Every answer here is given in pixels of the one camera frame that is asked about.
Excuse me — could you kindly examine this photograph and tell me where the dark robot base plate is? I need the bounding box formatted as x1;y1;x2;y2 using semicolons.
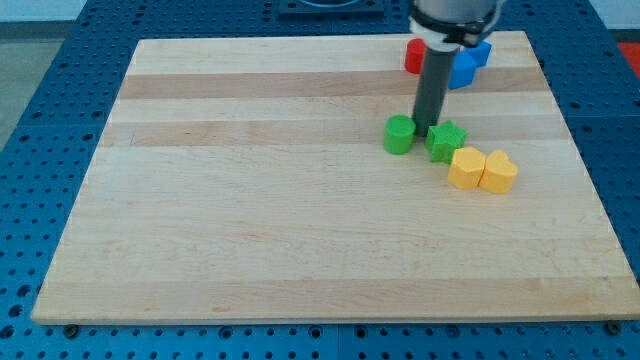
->
274;0;386;18

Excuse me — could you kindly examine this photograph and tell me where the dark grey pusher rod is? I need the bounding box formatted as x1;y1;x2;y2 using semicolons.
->
412;47;458;137

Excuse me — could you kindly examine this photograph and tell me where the wooden board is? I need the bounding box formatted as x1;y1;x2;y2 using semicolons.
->
31;31;639;325

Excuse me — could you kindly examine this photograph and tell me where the blue cube block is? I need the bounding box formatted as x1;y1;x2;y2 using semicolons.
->
463;41;492;67

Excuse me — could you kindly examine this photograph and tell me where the blue pentagon block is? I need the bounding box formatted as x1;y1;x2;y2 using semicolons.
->
448;52;477;90

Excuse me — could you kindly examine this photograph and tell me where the red cylinder block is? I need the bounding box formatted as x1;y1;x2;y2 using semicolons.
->
404;38;426;74

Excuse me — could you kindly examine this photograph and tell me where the yellow hexagon block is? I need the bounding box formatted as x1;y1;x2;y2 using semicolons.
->
447;147;487;190

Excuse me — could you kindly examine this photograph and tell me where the green star block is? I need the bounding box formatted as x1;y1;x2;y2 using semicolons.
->
425;120;468;164

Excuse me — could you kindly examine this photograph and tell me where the green cylinder block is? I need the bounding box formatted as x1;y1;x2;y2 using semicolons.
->
383;115;416;155

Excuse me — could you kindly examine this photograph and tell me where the yellow heart block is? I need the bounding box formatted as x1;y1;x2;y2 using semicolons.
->
478;150;519;194

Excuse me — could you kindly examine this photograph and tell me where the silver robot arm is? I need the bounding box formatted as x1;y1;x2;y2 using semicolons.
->
408;0;504;137

